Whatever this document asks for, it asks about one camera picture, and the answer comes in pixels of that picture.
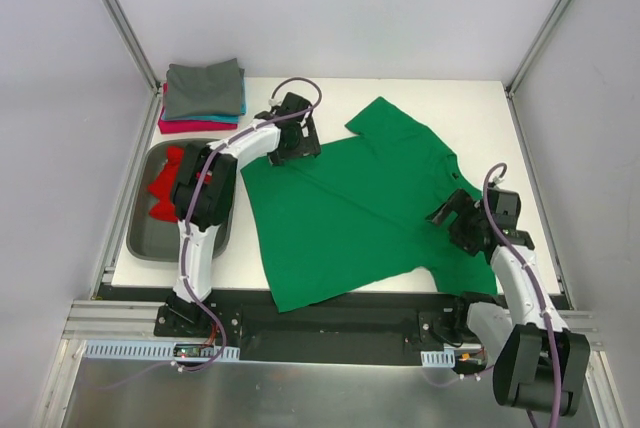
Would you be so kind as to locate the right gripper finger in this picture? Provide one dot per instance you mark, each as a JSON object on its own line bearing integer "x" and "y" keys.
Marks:
{"x": 440, "y": 215}
{"x": 458, "y": 202}

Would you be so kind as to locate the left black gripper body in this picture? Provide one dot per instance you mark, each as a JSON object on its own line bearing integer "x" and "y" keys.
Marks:
{"x": 298, "y": 146}

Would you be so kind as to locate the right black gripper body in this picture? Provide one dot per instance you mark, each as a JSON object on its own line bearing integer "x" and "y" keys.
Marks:
{"x": 447, "y": 213}

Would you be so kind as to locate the green t-shirt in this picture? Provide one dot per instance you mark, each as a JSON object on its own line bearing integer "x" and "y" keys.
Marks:
{"x": 358, "y": 212}

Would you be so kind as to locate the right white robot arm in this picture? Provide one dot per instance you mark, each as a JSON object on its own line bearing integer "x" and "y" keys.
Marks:
{"x": 539, "y": 363}

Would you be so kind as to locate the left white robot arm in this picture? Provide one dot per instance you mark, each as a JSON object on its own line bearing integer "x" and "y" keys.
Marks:
{"x": 204, "y": 190}

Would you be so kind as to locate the folded teal t-shirt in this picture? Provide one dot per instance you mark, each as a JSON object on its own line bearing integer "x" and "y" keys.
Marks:
{"x": 229, "y": 106}

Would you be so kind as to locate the folded grey t-shirt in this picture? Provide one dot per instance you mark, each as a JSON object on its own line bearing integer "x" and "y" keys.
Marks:
{"x": 191, "y": 89}

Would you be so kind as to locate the folded magenta t-shirt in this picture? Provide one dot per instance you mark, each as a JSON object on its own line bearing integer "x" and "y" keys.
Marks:
{"x": 200, "y": 124}

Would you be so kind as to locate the red t-shirt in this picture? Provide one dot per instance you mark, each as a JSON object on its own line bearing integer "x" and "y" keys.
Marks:
{"x": 160, "y": 188}

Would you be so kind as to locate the grey plastic tray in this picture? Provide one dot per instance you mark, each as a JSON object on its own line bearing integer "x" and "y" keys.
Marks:
{"x": 147, "y": 238}

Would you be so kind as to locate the right white cable duct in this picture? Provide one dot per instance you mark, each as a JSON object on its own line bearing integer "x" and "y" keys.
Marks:
{"x": 438, "y": 359}

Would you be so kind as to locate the white cable duct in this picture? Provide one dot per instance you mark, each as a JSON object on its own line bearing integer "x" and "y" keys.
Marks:
{"x": 438, "y": 359}
{"x": 159, "y": 351}

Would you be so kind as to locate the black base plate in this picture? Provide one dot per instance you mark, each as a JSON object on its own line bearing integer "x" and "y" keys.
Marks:
{"x": 385, "y": 329}

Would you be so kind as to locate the left aluminium frame post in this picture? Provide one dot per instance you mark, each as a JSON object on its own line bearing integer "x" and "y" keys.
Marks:
{"x": 131, "y": 42}

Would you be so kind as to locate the aluminium frame post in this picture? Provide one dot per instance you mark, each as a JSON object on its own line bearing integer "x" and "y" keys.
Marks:
{"x": 131, "y": 42}
{"x": 541, "y": 39}

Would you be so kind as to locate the right aluminium frame post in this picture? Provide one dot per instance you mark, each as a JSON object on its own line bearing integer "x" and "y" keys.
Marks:
{"x": 541, "y": 39}

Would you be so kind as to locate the aluminium front rail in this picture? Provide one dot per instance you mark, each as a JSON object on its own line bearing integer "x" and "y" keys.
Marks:
{"x": 135, "y": 320}

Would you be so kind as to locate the left white cable duct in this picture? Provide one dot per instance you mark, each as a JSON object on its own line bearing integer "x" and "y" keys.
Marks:
{"x": 159, "y": 351}

